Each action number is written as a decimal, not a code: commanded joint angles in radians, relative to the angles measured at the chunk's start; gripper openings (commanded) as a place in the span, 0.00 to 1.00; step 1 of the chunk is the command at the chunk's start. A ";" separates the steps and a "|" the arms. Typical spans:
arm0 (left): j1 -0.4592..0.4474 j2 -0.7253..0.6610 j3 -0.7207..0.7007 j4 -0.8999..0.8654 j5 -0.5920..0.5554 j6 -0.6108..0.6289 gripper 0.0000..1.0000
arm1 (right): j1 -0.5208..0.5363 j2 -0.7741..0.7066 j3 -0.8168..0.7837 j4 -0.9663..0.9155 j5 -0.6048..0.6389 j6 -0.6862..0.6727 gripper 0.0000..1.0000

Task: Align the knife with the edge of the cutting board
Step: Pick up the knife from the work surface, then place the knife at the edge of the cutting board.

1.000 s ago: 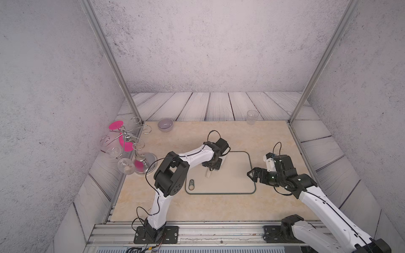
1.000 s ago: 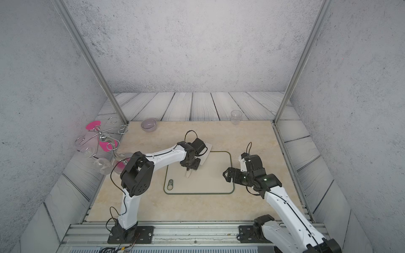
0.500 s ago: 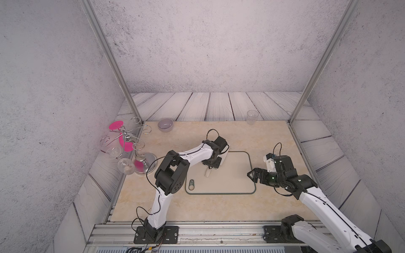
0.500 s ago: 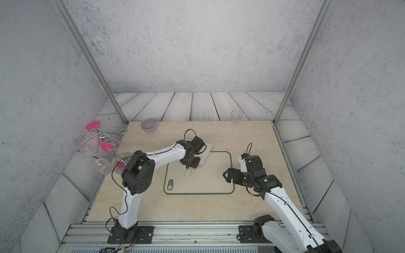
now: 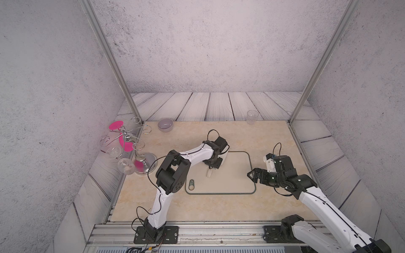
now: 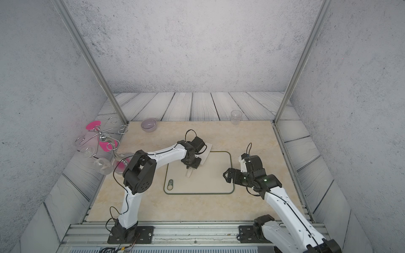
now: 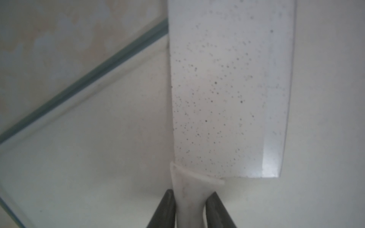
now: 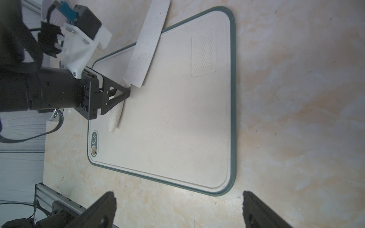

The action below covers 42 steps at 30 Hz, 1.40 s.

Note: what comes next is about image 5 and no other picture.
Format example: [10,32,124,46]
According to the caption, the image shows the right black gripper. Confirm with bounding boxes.
[247,167,285,188]

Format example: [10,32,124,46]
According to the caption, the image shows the beige cutting board green rim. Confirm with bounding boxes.
[185,151,256,195]

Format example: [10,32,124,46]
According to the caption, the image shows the white cleaver knife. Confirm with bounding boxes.
[206,153,228,178]

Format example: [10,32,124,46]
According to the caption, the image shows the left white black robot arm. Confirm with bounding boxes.
[143,137,229,241]

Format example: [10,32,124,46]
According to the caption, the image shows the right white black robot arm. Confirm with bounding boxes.
[247,153,391,253]

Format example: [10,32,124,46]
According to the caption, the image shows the clear plastic cup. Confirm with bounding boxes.
[246,110,259,125]

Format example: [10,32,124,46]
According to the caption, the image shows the small purple bowl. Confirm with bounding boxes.
[158,118,174,132]

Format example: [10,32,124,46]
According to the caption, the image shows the metal glass holder stand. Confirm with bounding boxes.
[100,117,157,176]

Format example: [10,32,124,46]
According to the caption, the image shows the aluminium front rail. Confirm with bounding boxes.
[84,221,333,253]

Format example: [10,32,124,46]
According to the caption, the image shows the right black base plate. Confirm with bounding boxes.
[263,225,302,244]

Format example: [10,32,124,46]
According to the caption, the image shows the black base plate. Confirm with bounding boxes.
[134,226,179,245]
[263,225,302,244]

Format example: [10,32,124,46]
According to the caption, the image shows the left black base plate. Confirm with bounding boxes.
[134,226,179,245]

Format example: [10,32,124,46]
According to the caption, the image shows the right aluminium frame post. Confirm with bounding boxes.
[288,0,360,125]

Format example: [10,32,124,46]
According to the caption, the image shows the aluminium frame post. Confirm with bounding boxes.
[288,0,360,125]
[79,0,144,124]

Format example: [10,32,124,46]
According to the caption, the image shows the left aluminium frame post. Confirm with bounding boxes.
[79,0,144,124]

